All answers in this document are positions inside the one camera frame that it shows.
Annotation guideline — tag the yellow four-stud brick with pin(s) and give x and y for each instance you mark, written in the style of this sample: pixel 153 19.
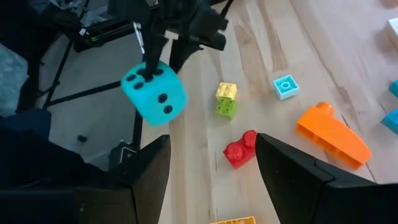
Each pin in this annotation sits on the yellow four-stud brick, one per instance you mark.
pixel 226 91

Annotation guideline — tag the orange sloped brick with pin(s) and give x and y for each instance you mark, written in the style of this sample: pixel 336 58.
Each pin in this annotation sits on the orange sloped brick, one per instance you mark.
pixel 332 137

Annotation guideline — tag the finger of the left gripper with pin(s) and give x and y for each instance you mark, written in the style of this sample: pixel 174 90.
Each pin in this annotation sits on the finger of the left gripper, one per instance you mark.
pixel 182 53
pixel 154 53

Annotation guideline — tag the orange-yellow flat brick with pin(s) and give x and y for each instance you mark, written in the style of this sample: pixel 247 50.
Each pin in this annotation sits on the orange-yellow flat brick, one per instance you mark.
pixel 233 221

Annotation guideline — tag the pale teal square brick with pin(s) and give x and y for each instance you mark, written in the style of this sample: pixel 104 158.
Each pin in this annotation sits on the pale teal square brick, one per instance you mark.
pixel 286 87

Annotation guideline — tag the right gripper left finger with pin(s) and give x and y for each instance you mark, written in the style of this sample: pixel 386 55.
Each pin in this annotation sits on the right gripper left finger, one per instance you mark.
pixel 93 205

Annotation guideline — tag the blue four-stud brick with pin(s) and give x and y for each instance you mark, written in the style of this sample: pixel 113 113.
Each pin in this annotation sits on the blue four-stud brick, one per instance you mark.
pixel 391 121
pixel 394 88

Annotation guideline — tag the lime green four-stud brick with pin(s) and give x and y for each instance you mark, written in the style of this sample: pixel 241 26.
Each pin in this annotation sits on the lime green four-stud brick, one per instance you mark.
pixel 226 109

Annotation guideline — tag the red two-stud brick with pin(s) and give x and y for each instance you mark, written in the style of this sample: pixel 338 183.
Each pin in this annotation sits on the red two-stud brick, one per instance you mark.
pixel 237 152

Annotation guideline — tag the teal foam die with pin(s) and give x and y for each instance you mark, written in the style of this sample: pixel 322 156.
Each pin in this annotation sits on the teal foam die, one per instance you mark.
pixel 155 105

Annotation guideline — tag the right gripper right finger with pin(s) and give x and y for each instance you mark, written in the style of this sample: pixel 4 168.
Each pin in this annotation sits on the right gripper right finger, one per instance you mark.
pixel 326 205

